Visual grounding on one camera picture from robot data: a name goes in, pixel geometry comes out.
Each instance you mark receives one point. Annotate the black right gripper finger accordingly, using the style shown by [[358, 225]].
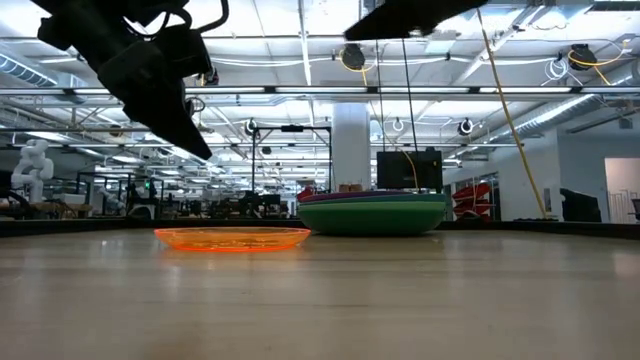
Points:
[[410, 17]]

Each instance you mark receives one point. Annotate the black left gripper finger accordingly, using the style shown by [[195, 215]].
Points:
[[172, 127]]

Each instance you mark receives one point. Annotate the purple plastic plate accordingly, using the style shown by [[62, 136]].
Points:
[[360, 193]]

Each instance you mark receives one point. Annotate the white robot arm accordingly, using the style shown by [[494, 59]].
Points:
[[32, 167]]

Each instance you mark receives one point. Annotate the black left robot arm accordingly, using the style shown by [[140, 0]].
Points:
[[80, 25]]

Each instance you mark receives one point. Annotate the orange translucent plastic plate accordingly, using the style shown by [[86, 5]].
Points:
[[232, 239]]

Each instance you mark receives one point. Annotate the white column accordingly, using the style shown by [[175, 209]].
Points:
[[351, 145]]

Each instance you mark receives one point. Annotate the black monitor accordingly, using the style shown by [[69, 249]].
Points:
[[410, 170]]

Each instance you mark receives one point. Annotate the dark green plastic plate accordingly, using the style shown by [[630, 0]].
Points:
[[372, 220]]

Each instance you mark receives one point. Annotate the black chair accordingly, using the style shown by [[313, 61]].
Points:
[[580, 207]]

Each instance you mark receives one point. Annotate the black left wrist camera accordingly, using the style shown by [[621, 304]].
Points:
[[187, 50]]

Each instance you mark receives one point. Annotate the black gantry frame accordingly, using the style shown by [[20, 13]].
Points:
[[292, 128]]

